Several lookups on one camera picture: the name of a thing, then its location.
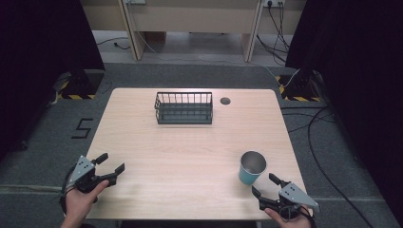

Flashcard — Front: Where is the person's right hand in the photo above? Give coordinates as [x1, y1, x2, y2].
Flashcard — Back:
[263, 204, 314, 228]

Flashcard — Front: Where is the black curtain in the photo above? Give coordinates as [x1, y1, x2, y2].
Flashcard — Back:
[0, 0, 106, 162]
[284, 0, 403, 219]

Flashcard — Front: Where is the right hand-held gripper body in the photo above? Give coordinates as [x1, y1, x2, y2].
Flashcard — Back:
[266, 180, 321, 220]

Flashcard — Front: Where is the blue cup with metal inside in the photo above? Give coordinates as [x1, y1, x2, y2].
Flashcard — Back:
[238, 150, 268, 186]

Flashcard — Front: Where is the left hand-held gripper black cable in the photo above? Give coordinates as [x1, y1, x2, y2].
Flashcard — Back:
[59, 166, 79, 217]

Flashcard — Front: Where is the white power strip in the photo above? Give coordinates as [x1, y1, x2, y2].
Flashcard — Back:
[262, 0, 287, 9]

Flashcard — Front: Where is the bundle of black cables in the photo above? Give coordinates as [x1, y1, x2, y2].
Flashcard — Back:
[256, 1, 292, 66]

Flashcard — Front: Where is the beige wooden desk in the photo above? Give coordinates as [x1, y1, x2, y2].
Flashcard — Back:
[79, 0, 308, 64]

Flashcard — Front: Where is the person's left hand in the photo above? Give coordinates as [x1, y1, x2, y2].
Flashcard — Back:
[61, 180, 110, 226]

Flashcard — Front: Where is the black wire basket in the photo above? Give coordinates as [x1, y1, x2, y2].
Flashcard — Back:
[153, 91, 214, 125]

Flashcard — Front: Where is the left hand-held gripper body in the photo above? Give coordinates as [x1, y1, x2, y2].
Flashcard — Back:
[67, 154, 110, 194]

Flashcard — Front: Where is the short black floor cable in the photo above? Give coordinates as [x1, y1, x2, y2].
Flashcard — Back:
[95, 36, 131, 51]

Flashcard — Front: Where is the stand base with hazard tape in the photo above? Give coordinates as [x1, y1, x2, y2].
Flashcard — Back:
[275, 69, 323, 103]
[53, 68, 106, 101]

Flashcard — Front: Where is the long black floor cable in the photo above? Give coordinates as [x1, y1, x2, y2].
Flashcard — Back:
[279, 105, 376, 228]

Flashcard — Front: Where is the hand-held gripper black cable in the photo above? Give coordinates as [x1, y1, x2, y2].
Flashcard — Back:
[278, 203, 316, 226]
[59, 166, 79, 217]

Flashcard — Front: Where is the right hand-held gripper black cable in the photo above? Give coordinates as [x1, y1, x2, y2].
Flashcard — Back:
[278, 203, 316, 226]

